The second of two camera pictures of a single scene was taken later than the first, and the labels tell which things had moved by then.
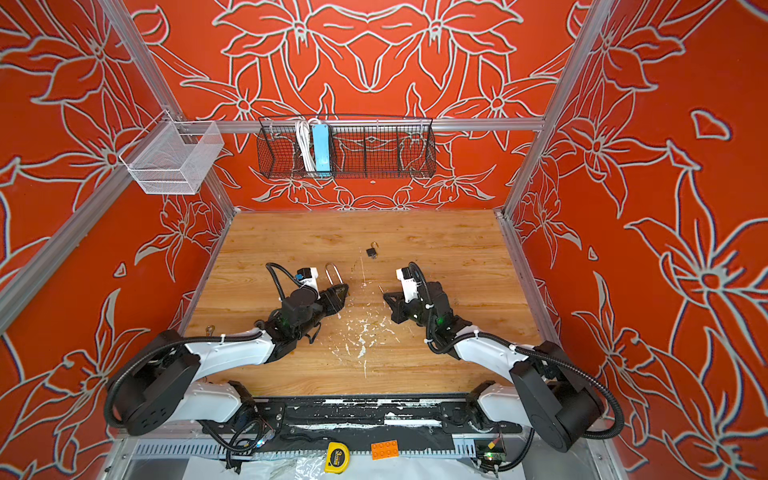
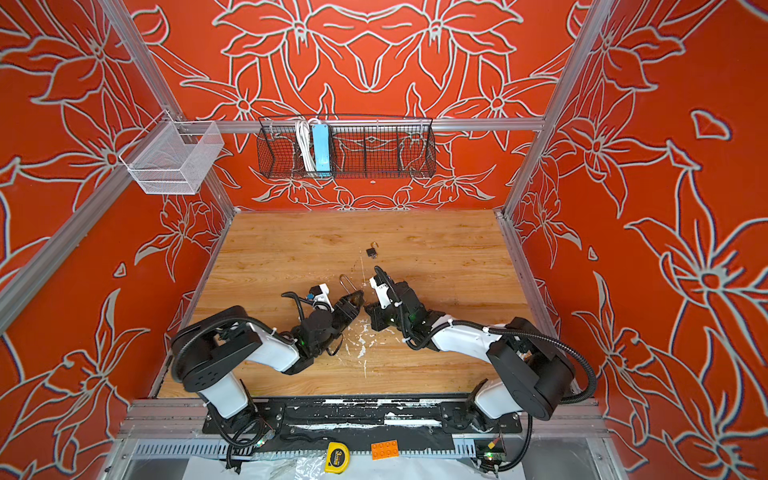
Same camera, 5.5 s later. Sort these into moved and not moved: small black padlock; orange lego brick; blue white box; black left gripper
Moved: black left gripper
Not moved: orange lego brick; blue white box; small black padlock
